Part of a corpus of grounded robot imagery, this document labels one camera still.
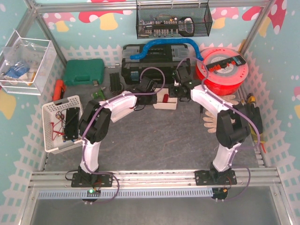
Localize green plastic tool case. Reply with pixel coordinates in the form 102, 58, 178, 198
62, 59, 105, 86

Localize purple cable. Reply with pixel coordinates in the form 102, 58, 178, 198
65, 67, 166, 204
175, 57, 262, 202

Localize upper beige work glove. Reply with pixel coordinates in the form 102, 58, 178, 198
220, 95, 239, 105

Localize black wire mesh basket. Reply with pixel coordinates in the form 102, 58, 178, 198
136, 0, 213, 39

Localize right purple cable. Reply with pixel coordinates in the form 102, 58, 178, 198
175, 57, 262, 202

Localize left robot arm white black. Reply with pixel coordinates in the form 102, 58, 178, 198
79, 77, 157, 174

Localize black plastic toolbox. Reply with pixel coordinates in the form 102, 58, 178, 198
121, 44, 191, 85

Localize white perforated plastic basket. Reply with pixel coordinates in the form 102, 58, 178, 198
42, 95, 83, 154

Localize red filament spool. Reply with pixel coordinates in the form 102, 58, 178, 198
195, 47, 249, 96

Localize beige work glove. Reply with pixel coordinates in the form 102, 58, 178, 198
202, 111, 217, 134
220, 95, 239, 105

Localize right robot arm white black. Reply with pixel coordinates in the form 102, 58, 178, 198
169, 67, 250, 173

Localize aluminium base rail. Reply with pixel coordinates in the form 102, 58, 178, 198
29, 167, 281, 189

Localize blue white work glove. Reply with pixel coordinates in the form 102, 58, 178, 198
5, 61, 30, 79

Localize white peg fixture board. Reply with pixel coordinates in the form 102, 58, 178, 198
111, 108, 134, 123

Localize black red terminal strip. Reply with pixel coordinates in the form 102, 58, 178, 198
206, 55, 246, 72

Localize black small screwdriver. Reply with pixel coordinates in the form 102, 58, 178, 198
200, 105, 204, 122

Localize black yellow rubber glove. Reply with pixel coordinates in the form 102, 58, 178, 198
244, 103, 265, 143

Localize black battery holder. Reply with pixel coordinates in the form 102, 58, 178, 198
110, 73, 122, 92

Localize blue corrugated hose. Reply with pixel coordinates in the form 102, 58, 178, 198
130, 38, 204, 62

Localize red wires in basket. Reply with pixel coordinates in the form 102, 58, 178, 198
50, 112, 65, 141

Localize white rectangular parts tray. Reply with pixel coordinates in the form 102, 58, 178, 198
153, 92, 178, 110

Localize white slotted cable duct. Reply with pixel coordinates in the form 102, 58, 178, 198
38, 187, 213, 200

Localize lower beige work glove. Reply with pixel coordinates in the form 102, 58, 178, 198
202, 111, 217, 134

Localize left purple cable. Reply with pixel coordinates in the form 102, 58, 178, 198
65, 67, 166, 204

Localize clear acrylic wall box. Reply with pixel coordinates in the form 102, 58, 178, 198
0, 30, 57, 96

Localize orange handled tool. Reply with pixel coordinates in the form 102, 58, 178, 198
52, 79, 66, 101

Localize black device in basket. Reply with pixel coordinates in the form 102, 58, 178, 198
63, 107, 80, 141

